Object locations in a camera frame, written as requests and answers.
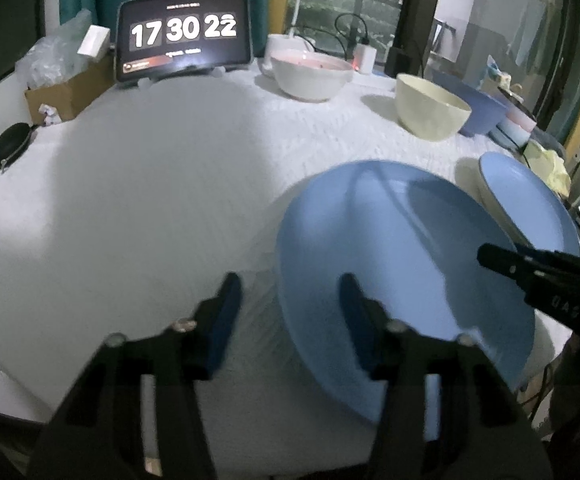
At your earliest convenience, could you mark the small white box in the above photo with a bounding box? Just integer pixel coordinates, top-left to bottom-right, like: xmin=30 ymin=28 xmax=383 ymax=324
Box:
xmin=77 ymin=25 xmax=112 ymax=58

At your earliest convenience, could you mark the black tablet clock display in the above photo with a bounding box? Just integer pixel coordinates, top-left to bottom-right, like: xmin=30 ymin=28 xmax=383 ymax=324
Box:
xmin=115 ymin=0 xmax=254 ymax=82

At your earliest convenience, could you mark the grey cloth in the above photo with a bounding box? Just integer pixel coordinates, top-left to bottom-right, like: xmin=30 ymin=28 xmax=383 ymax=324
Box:
xmin=530 ymin=129 xmax=567 ymax=155

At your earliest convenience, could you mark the black charger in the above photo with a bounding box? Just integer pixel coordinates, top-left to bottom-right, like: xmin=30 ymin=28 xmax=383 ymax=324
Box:
xmin=385 ymin=45 xmax=421 ymax=78

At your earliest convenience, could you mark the white charger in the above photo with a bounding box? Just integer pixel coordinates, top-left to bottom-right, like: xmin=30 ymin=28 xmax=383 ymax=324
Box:
xmin=354 ymin=42 xmax=376 ymax=75

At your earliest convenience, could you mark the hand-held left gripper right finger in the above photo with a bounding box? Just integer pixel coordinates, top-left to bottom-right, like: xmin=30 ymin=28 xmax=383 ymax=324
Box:
xmin=337 ymin=272 xmax=553 ymax=480

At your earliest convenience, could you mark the dark blue bowl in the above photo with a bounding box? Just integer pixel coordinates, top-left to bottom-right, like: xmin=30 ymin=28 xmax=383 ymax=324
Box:
xmin=430 ymin=71 xmax=511 ymax=137

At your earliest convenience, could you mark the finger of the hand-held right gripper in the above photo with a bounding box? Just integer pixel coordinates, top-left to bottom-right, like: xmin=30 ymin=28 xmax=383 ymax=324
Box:
xmin=476 ymin=242 xmax=536 ymax=286

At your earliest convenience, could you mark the small blue plate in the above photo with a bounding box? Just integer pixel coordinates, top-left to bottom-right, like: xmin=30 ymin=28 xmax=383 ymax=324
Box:
xmin=479 ymin=151 xmax=580 ymax=261

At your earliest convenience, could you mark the large blue plate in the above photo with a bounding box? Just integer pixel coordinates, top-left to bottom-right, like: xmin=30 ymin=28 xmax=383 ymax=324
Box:
xmin=275 ymin=160 xmax=553 ymax=426

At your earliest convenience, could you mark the cardboard box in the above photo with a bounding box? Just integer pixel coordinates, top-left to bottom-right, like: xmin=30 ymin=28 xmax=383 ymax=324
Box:
xmin=24 ymin=52 xmax=118 ymax=123

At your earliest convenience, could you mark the light blue hanging garment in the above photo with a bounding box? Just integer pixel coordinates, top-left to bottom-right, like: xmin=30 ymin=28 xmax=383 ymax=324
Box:
xmin=512 ymin=5 xmax=551 ymax=67

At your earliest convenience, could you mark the white bowl pink inside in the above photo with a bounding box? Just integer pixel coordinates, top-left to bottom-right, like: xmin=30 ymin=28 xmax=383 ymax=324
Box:
xmin=270 ymin=50 xmax=355 ymax=103

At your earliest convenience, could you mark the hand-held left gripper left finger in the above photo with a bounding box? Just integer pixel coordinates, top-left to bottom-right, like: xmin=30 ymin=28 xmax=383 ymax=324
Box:
xmin=27 ymin=272 xmax=243 ymax=480

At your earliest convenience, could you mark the clear plastic bag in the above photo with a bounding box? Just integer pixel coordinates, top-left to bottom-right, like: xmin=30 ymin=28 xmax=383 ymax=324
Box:
xmin=15 ymin=9 xmax=96 ymax=91

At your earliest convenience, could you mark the black looped cable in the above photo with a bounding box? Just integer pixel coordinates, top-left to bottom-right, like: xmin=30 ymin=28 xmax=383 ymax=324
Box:
xmin=334 ymin=12 xmax=371 ymax=58

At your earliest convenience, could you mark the cream bowl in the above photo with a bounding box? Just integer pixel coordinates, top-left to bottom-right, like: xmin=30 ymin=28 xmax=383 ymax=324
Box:
xmin=395 ymin=73 xmax=472 ymax=142

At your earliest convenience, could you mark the blue white plastic package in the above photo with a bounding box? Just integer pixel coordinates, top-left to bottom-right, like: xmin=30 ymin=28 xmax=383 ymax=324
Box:
xmin=485 ymin=57 xmax=515 ymax=90

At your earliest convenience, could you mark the black round pouch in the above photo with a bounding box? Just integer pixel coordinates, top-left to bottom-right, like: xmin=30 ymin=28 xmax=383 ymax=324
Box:
xmin=0 ymin=122 xmax=36 ymax=173

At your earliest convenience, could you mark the white tablet stand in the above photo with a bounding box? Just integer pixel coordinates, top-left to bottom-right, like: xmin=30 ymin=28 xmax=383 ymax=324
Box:
xmin=136 ymin=66 xmax=241 ymax=89

